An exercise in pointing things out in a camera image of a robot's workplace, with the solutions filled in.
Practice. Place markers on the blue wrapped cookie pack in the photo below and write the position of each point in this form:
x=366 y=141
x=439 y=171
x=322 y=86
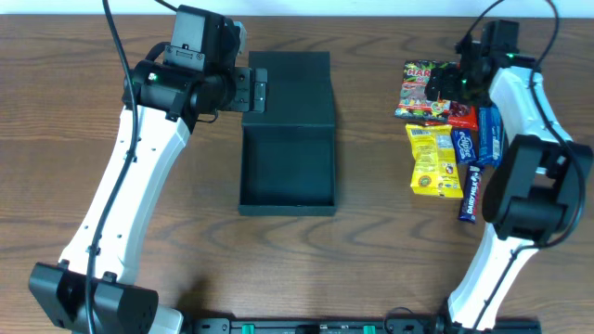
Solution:
x=490 y=136

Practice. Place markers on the purple Dairy Milk bar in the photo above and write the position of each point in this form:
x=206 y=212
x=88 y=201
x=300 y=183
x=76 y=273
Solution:
x=471 y=193

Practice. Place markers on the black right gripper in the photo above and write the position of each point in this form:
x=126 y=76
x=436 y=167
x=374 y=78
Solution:
x=442 y=83

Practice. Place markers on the black box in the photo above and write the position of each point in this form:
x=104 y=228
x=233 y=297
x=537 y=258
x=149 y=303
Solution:
x=288 y=160

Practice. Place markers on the Haribo gummy bag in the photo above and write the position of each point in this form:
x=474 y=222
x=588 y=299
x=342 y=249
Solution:
x=413 y=102

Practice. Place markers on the yellow snack bag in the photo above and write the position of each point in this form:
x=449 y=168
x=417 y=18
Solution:
x=435 y=171

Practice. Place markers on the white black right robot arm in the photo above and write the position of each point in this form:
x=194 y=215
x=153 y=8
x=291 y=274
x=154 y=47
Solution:
x=534 y=198

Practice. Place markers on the blue Eclipse mint pack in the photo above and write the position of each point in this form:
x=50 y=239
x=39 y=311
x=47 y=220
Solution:
x=464 y=146

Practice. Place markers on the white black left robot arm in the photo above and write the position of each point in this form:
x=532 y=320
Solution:
x=92 y=288

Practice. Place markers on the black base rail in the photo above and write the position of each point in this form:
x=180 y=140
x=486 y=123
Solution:
x=398 y=325

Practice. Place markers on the red candy bag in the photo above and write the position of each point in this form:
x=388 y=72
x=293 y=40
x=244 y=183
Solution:
x=462 y=116

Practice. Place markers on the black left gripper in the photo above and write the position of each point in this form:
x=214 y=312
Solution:
x=259 y=90

